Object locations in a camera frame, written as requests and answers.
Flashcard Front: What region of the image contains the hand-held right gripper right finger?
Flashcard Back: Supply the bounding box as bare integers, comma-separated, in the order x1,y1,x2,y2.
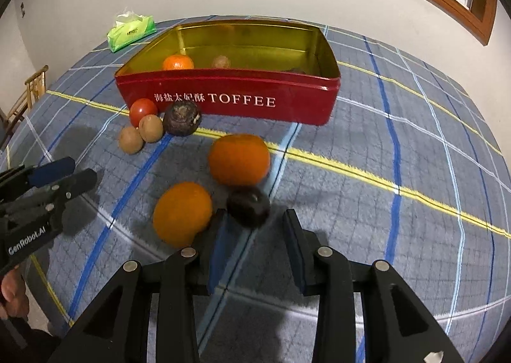
283,209,466,363

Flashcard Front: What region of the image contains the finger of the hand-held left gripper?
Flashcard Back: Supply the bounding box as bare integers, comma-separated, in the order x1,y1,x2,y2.
0,157,76,200
0,169,97,220

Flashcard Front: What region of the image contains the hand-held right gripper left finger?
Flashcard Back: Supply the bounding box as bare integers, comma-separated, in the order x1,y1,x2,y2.
48,208,228,363

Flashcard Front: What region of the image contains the smooth oval orange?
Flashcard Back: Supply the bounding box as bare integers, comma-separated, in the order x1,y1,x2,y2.
153,182,213,249

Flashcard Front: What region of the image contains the small dark plum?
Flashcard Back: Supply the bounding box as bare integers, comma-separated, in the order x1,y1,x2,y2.
226,185,271,228

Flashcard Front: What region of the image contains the brown kiwi front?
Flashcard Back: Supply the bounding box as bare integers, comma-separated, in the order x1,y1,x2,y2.
119,126,144,155

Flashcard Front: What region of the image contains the red cherry tomato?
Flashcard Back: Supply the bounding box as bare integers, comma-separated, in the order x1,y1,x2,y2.
129,98,158,128

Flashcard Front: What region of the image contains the round orange mandarin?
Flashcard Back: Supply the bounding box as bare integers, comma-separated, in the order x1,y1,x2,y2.
208,134,271,187

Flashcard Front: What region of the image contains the dark passion fruit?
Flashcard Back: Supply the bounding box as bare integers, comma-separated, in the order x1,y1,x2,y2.
163,101,202,137

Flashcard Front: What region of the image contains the large orange mandarin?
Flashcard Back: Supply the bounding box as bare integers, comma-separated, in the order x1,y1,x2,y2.
162,54,195,71

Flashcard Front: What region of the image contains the red and gold tin box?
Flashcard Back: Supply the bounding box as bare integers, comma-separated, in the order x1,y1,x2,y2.
114,20,342,127

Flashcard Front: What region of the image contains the person's left hand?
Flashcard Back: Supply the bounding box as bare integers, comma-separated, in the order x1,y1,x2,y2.
0,269,30,320

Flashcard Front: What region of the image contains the light wooden chair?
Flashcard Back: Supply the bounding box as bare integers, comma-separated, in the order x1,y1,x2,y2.
0,65,49,140

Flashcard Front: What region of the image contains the blue plaid tablecloth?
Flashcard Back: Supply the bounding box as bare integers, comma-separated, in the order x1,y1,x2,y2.
0,19,511,363

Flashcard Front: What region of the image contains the green tissue pack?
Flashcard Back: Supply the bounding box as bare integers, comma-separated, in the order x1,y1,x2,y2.
107,10,157,53

